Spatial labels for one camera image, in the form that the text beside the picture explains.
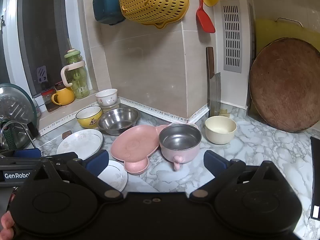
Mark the grey wall vent grille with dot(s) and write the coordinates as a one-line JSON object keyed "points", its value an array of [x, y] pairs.
{"points": [[232, 36]]}

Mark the yellow mug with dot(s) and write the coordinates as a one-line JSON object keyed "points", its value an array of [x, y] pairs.
{"points": [[63, 97]]}

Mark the large white floral plate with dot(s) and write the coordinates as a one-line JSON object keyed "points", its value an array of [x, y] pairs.
{"points": [[84, 143]]}

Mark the black lid stand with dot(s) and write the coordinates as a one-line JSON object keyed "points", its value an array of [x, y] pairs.
{"points": [[33, 130]]}

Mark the round wooden cutting board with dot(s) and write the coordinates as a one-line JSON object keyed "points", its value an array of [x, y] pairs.
{"points": [[285, 84]]}

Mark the red spatula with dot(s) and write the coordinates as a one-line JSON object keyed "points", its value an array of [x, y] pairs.
{"points": [[204, 20]]}

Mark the black gas stove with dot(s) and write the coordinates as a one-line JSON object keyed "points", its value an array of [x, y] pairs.
{"points": [[315, 203]]}

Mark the yellow plastic colander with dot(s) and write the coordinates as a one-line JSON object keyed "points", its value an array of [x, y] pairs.
{"points": [[158, 13]]}

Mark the glass pot lid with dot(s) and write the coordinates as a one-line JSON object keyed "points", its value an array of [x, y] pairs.
{"points": [[16, 105]]}

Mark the chrome kitchen faucet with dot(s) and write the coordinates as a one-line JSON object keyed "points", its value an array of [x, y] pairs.
{"points": [[21, 135]]}

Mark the cream plastic bowl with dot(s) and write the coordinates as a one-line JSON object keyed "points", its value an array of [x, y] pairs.
{"points": [[220, 130]]}

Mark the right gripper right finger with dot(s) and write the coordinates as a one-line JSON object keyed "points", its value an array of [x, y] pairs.
{"points": [[224, 173]]}

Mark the teal hanging basin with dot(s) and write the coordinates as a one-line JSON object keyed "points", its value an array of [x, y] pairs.
{"points": [[107, 12]]}

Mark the pink pig-shaped plate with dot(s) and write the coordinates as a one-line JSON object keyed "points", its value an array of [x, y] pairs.
{"points": [[134, 146]]}

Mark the green mesh brush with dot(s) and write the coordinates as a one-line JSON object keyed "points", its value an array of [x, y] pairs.
{"points": [[7, 135]]}

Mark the translucent yellow soap blocks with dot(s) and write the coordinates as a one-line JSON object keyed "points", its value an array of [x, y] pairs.
{"points": [[224, 112]]}

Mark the dark jar red lid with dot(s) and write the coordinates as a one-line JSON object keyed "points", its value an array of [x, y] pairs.
{"points": [[47, 98]]}

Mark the white heart-pattern bowl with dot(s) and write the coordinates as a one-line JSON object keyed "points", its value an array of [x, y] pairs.
{"points": [[107, 97]]}

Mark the green water bottle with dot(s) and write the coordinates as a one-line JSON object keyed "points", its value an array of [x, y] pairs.
{"points": [[74, 75]]}

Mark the small white rimmed plate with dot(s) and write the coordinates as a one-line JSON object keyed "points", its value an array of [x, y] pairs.
{"points": [[114, 175]]}

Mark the large stainless steel bowl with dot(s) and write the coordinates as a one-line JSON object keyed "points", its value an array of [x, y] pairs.
{"points": [[118, 120]]}

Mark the steel cleaver wooden handle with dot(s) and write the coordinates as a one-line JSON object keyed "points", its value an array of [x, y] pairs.
{"points": [[213, 84]]}

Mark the person's left hand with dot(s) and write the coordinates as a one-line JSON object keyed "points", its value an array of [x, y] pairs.
{"points": [[7, 222]]}

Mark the yellow ceramic bowl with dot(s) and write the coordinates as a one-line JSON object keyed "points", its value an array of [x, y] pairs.
{"points": [[89, 116]]}

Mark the pink steel-lined pot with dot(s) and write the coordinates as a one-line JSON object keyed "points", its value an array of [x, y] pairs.
{"points": [[180, 143]]}

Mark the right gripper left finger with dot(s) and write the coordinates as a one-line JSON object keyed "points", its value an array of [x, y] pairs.
{"points": [[87, 172]]}

